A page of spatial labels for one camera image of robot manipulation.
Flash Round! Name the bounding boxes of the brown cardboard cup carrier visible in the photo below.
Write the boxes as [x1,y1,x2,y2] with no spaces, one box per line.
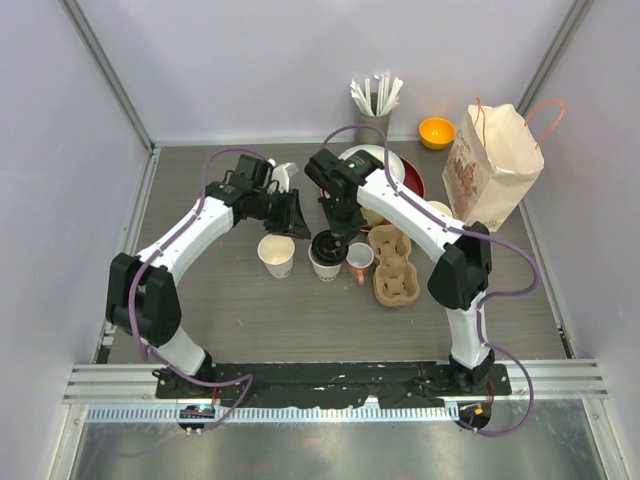
[367,225,421,308]

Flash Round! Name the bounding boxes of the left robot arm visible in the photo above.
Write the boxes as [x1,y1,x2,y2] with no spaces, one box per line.
[106,148,311,399]

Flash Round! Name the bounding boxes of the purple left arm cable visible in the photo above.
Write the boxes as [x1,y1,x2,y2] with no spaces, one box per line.
[129,148,274,459]

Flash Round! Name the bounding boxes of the white paper cup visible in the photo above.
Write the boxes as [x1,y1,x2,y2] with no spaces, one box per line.
[308,247,342,282]
[257,234,295,279]

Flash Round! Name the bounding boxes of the grey straw holder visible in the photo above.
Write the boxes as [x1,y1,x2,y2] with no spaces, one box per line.
[354,109,391,146]

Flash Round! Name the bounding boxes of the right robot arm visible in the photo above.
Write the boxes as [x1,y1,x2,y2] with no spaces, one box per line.
[304,148,495,395]

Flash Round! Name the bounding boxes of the orange bowl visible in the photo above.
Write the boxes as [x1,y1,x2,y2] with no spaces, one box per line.
[418,117,456,150]

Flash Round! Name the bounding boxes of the white wrapped straws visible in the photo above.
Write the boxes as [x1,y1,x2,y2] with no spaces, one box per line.
[349,73,404,117]

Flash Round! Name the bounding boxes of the black cup lid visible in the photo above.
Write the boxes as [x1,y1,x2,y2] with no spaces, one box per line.
[311,230,348,266]

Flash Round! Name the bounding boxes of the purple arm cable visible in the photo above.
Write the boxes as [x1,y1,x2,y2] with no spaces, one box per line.
[129,148,274,459]
[322,124,539,439]

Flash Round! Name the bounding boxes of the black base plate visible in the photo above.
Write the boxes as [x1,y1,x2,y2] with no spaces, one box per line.
[154,359,514,409]

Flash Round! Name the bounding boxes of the paper takeout bag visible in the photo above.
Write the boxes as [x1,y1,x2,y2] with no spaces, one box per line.
[442,99,566,232]

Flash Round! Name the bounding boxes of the white paper plate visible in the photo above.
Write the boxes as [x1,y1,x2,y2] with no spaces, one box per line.
[338,144,406,182]

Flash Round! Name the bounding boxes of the red round tray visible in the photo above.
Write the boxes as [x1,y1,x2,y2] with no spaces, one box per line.
[312,157,426,211]

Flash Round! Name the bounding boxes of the pink mug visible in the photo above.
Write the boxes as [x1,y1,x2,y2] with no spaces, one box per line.
[346,242,374,286]

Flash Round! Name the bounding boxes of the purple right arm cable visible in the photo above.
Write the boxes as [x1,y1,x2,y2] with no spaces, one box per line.
[322,124,539,439]

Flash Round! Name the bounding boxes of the stack of white paper cups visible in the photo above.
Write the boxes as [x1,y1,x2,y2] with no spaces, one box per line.
[427,200,453,222]

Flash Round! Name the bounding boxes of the aluminium frame rail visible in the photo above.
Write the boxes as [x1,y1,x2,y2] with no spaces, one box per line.
[63,360,608,428]

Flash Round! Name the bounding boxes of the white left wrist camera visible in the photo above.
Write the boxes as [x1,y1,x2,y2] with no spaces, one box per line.
[267,158,298,193]

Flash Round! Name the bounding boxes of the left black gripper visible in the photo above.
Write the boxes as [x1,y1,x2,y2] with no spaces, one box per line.
[252,188,311,240]

